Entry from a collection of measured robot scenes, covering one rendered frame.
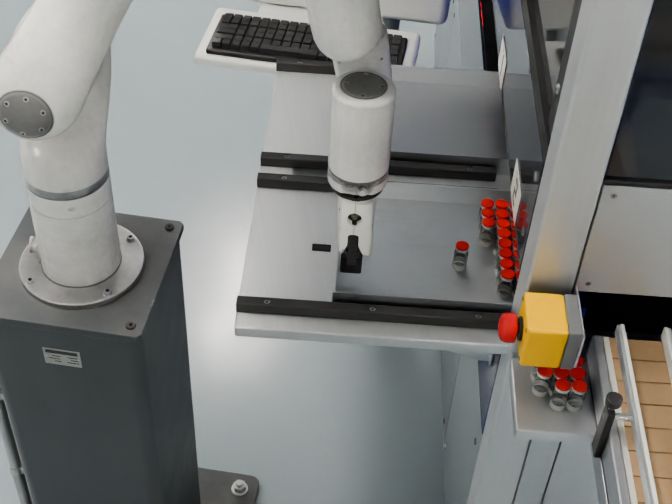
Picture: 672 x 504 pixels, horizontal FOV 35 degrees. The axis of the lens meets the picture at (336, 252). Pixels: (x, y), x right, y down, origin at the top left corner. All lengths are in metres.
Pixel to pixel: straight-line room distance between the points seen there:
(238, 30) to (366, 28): 0.98
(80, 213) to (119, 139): 1.80
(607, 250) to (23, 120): 0.76
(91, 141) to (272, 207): 0.37
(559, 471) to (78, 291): 0.82
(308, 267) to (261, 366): 1.04
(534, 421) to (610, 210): 0.31
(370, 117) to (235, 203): 1.74
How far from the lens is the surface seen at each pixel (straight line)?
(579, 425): 1.50
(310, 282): 1.62
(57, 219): 1.56
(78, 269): 1.62
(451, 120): 1.95
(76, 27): 1.35
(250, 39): 2.24
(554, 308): 1.42
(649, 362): 1.54
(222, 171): 3.20
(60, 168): 1.50
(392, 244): 1.69
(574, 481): 1.83
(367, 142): 1.40
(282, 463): 2.48
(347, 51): 1.32
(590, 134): 1.30
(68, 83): 1.37
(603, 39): 1.23
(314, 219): 1.72
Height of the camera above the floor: 2.04
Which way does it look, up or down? 44 degrees down
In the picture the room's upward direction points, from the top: 3 degrees clockwise
